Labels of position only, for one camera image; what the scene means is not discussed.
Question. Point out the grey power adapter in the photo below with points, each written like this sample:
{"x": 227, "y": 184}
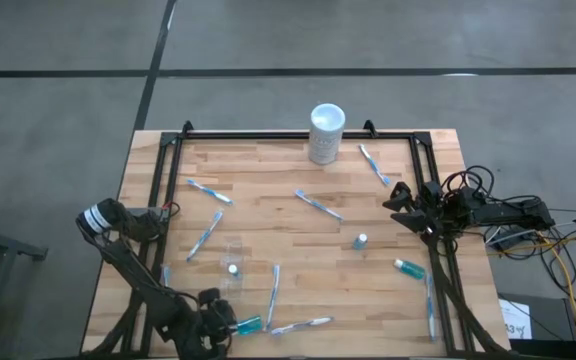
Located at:
{"x": 507, "y": 241}

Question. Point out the black metal cart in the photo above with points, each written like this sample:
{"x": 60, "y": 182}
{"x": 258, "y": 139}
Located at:
{"x": 18, "y": 246}

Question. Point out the black floor box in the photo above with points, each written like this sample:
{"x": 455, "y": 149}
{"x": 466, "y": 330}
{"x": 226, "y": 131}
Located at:
{"x": 553, "y": 315}

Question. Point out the black aluminium table frame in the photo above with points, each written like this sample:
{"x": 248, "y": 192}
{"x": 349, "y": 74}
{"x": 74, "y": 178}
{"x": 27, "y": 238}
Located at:
{"x": 268, "y": 135}

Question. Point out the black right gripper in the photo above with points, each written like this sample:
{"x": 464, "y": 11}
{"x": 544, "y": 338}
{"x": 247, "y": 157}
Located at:
{"x": 425, "y": 212}

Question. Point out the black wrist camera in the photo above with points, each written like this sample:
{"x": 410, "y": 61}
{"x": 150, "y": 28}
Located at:
{"x": 210, "y": 296}
{"x": 431, "y": 190}

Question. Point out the purple white wrapped toothbrush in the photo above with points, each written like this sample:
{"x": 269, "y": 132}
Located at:
{"x": 300, "y": 325}

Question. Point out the white cylindrical canister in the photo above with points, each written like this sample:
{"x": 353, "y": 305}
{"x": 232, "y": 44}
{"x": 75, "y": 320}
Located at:
{"x": 327, "y": 140}

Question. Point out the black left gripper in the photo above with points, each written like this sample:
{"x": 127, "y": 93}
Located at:
{"x": 210, "y": 327}

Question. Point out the blue white toothbrush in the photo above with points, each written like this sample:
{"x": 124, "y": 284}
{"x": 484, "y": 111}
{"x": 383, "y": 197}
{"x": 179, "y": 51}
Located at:
{"x": 166, "y": 275}
{"x": 204, "y": 235}
{"x": 430, "y": 307}
{"x": 374, "y": 164}
{"x": 318, "y": 205}
{"x": 271, "y": 297}
{"x": 209, "y": 192}

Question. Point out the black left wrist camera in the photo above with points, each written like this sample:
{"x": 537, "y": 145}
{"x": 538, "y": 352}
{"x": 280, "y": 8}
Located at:
{"x": 210, "y": 296}

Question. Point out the white paper sign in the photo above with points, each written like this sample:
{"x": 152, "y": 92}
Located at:
{"x": 515, "y": 317}

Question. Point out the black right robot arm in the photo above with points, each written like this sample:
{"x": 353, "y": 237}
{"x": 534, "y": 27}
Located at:
{"x": 508, "y": 212}

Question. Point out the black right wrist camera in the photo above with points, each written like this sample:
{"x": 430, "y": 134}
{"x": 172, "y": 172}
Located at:
{"x": 431, "y": 190}

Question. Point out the clear acrylic organizer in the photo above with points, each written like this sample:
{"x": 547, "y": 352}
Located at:
{"x": 235, "y": 287}

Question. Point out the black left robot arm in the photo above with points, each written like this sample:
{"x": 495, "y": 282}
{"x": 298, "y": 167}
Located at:
{"x": 133, "y": 272}

